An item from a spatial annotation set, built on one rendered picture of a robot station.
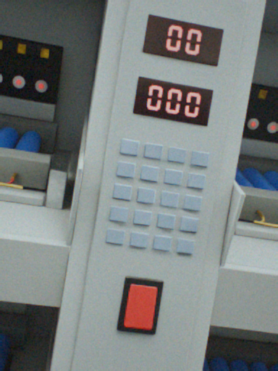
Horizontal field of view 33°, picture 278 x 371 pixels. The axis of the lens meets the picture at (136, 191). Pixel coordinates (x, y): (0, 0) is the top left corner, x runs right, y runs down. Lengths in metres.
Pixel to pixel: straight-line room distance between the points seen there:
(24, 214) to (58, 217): 0.02
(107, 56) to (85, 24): 0.21
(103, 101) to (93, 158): 0.03
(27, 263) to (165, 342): 0.10
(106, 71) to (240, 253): 0.15
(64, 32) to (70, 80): 0.05
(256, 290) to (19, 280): 0.15
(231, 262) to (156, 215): 0.06
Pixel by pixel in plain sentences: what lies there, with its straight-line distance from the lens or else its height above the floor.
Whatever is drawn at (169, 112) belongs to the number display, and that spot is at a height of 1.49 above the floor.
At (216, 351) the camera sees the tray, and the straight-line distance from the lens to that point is 0.50.
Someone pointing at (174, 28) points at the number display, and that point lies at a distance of 0.29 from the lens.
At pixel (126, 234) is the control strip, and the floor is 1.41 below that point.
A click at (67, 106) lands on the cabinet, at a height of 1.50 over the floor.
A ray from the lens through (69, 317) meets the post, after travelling 0.30.
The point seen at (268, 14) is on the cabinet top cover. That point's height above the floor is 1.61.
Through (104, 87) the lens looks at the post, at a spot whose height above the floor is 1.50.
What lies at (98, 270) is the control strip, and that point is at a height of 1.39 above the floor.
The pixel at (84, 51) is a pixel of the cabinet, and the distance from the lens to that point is 0.50.
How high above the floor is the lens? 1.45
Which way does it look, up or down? 3 degrees down
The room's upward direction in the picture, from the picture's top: 9 degrees clockwise
